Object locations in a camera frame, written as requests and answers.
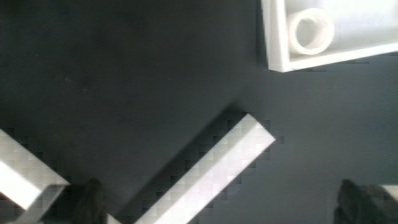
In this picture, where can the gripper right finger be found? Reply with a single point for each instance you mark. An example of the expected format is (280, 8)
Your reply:
(366, 204)

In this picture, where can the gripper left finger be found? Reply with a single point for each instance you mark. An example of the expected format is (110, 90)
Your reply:
(88, 209)

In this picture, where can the white square table top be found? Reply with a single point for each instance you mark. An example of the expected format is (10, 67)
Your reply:
(325, 31)

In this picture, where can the white obstacle fence wall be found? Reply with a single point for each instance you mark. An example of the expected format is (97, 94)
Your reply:
(32, 184)

